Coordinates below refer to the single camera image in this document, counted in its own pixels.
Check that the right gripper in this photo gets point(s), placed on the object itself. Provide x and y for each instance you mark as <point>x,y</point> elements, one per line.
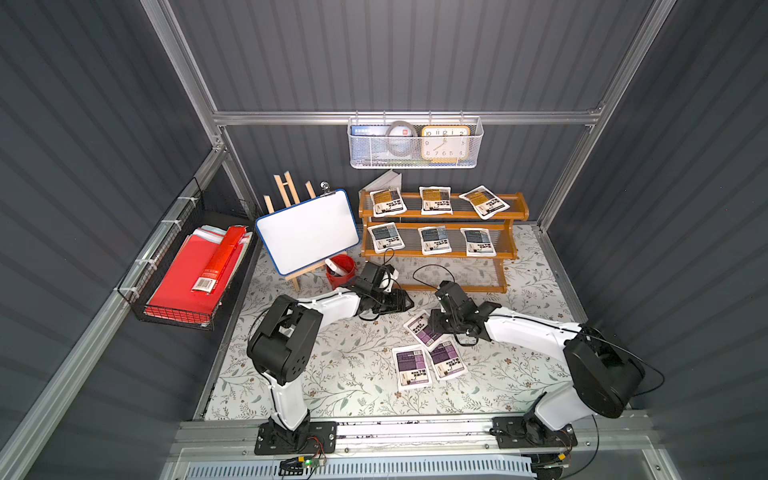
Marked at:
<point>447,321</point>

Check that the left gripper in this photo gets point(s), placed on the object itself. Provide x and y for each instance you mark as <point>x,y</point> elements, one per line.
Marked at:
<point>393,301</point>

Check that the purple coffee bag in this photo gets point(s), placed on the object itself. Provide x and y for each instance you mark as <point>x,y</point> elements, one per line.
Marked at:
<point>411,368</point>
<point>446,361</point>

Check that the dark blue coffee bag under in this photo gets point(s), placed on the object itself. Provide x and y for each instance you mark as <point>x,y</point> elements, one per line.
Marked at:
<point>385,237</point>

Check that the white coffee bag face-down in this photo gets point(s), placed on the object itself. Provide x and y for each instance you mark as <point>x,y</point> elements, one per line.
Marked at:
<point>478,242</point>

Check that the dark blue coffee bag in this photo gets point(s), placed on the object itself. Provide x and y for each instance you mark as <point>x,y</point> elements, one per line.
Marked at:
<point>434,240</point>

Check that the yellow coffee bag top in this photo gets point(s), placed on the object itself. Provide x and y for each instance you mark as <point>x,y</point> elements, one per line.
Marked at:
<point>387,202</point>

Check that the yellow coffee bag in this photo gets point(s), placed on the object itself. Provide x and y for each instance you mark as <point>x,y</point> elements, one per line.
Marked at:
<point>387,202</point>
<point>484,202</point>
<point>435,200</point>

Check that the yellow coffee bag front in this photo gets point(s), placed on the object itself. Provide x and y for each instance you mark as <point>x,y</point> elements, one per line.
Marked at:
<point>484,202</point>

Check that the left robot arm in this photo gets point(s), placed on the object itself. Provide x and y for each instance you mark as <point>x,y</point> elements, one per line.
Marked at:
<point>280,344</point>

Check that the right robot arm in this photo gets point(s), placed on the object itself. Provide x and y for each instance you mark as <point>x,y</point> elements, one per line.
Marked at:
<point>604,375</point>

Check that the wooden two-tier shelf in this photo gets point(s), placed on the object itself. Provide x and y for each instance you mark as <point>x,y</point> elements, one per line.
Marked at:
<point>433,223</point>

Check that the red cup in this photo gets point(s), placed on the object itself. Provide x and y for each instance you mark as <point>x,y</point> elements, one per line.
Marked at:
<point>340,269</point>

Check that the wooden easel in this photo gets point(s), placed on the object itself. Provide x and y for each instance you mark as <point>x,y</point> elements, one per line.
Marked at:
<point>290,197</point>

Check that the blue box in basket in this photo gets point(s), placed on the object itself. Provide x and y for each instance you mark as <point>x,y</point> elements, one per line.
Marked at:
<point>368,130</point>

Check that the round grey tape roll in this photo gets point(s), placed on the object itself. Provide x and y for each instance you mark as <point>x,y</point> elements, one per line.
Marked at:
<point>399,139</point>

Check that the yellow square clock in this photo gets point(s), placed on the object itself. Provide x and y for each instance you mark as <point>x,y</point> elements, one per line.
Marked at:
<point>445,144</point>

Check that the red long box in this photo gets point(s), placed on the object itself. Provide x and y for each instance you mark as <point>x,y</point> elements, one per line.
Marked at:
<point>212,272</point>

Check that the red folder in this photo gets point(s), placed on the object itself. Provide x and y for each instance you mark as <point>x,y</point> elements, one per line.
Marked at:
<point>174,299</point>

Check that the whiteboard with blue frame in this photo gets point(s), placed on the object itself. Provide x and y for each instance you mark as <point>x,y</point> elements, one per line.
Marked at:
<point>304,234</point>

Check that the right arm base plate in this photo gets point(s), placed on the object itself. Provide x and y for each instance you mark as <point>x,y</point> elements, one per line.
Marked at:
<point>520,432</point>

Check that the white wire wall basket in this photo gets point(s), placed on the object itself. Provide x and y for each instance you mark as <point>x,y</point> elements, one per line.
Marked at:
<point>371,153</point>

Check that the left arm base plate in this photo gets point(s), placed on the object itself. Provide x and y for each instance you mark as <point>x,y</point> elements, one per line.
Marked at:
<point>309,438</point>

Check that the black wire side basket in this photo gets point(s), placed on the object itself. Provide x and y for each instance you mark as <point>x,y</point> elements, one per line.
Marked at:
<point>197,207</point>

